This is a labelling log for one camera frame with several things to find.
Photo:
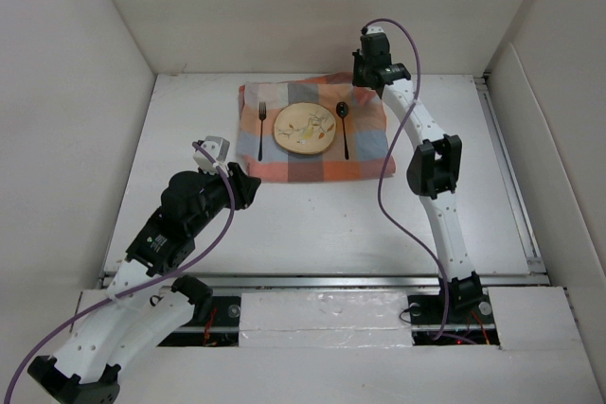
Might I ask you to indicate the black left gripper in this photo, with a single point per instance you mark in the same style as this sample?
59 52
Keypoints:
244 185

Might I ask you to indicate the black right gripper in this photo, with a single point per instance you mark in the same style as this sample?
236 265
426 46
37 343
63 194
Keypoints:
357 79

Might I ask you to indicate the black metal spoon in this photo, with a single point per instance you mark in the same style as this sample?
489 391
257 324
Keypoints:
342 111

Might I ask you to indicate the beige bird pattern plate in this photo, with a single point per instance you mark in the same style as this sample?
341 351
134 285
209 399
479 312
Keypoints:
305 129

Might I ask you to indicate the black metal fork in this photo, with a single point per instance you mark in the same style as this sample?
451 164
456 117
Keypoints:
262 115

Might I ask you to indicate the checkered orange blue cloth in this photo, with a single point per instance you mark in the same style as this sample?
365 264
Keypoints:
366 130

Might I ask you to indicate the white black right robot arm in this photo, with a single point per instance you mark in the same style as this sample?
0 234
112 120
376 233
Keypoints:
433 172

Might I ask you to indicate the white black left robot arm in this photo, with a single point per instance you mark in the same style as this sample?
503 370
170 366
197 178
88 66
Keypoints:
151 294

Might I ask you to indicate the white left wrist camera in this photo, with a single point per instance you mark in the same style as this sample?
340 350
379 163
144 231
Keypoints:
211 154

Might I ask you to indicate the aluminium front rail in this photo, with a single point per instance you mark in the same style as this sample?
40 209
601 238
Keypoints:
221 280

